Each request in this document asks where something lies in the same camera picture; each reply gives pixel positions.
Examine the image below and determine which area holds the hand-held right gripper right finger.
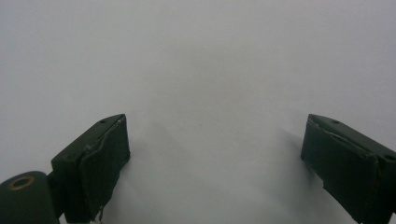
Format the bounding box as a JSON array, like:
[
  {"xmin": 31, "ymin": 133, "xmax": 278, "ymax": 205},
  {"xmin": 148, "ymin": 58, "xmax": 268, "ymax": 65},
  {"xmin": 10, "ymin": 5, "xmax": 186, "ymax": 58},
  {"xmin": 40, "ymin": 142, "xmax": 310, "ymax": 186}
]
[{"xmin": 300, "ymin": 113, "xmax": 396, "ymax": 224}]

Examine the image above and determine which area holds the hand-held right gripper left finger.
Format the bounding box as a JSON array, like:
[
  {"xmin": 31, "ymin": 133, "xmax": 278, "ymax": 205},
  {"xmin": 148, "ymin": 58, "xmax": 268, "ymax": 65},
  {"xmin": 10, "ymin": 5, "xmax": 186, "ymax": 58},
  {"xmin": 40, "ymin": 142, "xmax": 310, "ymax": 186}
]
[{"xmin": 50, "ymin": 113, "xmax": 132, "ymax": 224}]

